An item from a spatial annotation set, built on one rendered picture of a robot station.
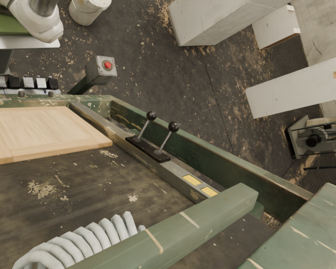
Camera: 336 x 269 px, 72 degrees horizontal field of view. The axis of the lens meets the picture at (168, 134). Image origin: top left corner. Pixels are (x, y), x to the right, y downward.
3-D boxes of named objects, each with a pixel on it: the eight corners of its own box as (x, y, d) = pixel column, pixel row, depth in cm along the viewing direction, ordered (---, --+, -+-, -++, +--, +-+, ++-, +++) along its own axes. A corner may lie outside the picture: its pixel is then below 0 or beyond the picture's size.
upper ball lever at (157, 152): (156, 156, 78) (175, 121, 78) (163, 160, 75) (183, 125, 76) (149, 152, 75) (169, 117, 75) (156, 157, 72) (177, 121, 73)
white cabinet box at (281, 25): (260, 24, 527) (293, 6, 474) (267, 48, 531) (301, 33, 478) (251, 23, 497) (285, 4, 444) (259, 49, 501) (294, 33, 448)
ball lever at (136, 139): (135, 142, 86) (153, 111, 86) (141, 147, 83) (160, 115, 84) (128, 139, 83) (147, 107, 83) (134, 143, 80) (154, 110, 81)
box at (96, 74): (101, 68, 152) (114, 56, 139) (104, 86, 151) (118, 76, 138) (83, 66, 144) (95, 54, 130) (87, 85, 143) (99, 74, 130)
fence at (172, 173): (79, 109, 124) (79, 101, 123) (223, 209, 61) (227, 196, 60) (69, 109, 121) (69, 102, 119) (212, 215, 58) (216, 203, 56)
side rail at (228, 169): (118, 116, 143) (120, 99, 139) (305, 226, 70) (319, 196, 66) (110, 117, 139) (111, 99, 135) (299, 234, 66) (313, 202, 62)
